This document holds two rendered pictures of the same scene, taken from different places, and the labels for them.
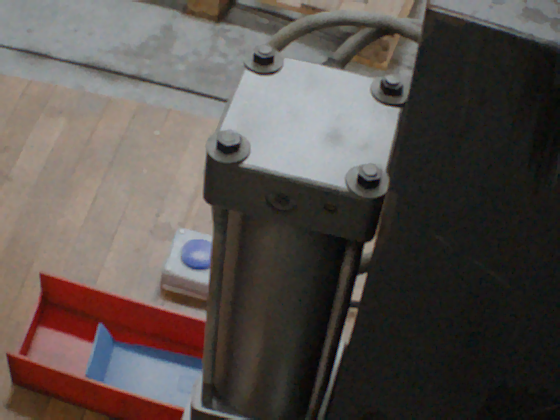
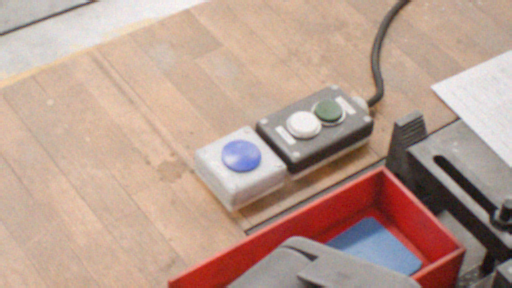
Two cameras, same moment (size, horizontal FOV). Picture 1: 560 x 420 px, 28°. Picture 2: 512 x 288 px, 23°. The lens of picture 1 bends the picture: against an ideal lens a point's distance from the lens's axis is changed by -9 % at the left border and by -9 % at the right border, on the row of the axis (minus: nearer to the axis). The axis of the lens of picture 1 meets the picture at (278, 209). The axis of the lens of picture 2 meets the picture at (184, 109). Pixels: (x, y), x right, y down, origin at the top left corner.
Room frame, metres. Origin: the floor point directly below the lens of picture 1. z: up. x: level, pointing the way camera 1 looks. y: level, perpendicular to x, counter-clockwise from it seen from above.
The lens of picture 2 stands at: (0.26, 0.69, 1.89)
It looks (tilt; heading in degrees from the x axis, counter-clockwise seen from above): 47 degrees down; 317
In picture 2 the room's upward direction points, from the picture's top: 3 degrees clockwise
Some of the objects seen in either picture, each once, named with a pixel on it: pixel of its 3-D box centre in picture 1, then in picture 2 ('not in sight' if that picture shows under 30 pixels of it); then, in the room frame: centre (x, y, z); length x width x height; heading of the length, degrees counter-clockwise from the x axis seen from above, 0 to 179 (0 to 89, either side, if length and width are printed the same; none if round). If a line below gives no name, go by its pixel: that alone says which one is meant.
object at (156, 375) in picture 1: (161, 373); (340, 271); (0.66, 0.09, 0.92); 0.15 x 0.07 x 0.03; 87
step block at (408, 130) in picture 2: not in sight; (420, 165); (0.69, -0.04, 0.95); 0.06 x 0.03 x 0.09; 172
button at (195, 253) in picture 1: (199, 257); (240, 159); (0.82, 0.08, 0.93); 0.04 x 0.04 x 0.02
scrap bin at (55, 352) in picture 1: (131, 361); (315, 282); (0.66, 0.13, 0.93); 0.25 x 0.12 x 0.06; 82
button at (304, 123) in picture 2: not in sight; (303, 128); (0.81, 0.00, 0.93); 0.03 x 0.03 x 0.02
